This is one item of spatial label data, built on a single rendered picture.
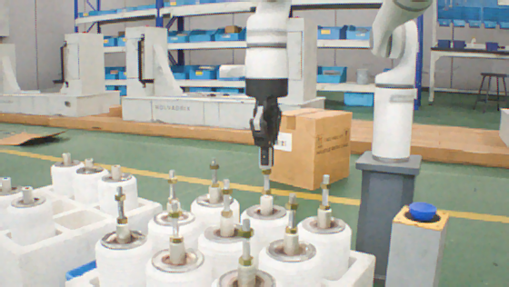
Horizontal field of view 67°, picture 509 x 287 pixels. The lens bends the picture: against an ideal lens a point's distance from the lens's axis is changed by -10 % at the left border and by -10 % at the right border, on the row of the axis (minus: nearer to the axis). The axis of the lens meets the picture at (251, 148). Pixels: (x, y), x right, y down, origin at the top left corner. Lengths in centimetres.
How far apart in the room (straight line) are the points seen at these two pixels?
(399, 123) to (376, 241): 28
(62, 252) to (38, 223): 8
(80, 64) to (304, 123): 244
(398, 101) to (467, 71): 787
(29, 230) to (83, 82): 294
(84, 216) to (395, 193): 74
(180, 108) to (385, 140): 219
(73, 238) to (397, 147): 74
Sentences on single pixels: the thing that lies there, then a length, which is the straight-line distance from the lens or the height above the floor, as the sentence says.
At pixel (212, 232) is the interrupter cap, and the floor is 25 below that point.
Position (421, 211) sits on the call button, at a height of 33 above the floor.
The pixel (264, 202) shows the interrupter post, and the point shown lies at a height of 27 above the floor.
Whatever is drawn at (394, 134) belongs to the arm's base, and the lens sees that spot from 99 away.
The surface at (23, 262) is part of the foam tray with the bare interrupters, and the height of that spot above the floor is 16.
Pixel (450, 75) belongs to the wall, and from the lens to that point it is 882.
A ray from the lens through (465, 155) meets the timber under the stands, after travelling 245.
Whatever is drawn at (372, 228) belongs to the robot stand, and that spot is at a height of 14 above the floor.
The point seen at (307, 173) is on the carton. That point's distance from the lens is 177.
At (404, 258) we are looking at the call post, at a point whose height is 26.
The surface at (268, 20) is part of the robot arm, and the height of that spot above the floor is 59.
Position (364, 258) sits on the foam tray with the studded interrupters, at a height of 18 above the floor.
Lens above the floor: 53
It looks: 12 degrees down
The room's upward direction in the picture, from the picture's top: straight up
